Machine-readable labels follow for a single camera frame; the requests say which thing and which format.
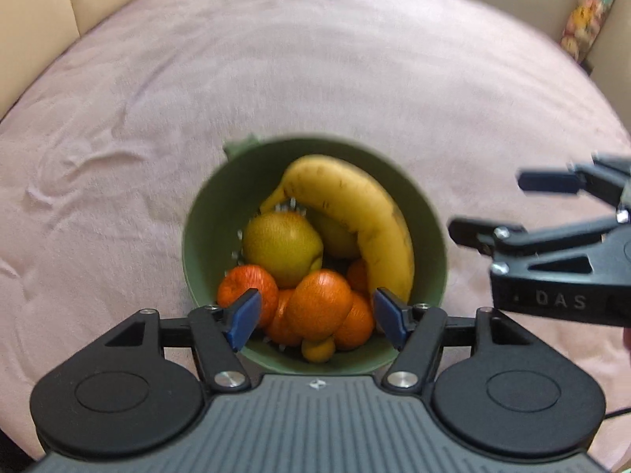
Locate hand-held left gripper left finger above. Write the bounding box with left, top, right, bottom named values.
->
left=104, top=288, right=262, bottom=394

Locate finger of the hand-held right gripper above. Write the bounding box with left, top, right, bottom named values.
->
left=517, top=153, right=631, bottom=213
left=447, top=216, right=623, bottom=257

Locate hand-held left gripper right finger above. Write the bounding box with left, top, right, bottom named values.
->
left=372, top=287, right=534, bottom=394

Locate orange tangerine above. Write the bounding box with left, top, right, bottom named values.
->
left=263, top=290, right=304, bottom=348
left=346, top=258, right=371, bottom=294
left=286, top=269, right=354, bottom=341
left=217, top=264, right=280, bottom=329
left=334, top=292, right=377, bottom=351

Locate brown kiwi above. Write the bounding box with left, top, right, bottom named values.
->
left=301, top=337, right=337, bottom=365

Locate green apple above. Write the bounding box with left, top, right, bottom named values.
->
left=308, top=209, right=364, bottom=260

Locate green colander bowl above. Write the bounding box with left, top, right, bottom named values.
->
left=181, top=133, right=450, bottom=376

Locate yellow banana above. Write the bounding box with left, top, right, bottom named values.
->
left=259, top=154, right=416, bottom=304

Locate hanging plush toy organizer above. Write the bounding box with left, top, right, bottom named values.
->
left=561, top=0, right=620, bottom=64

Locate cream padded headboard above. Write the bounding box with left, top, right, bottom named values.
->
left=0, top=0, right=210, bottom=121

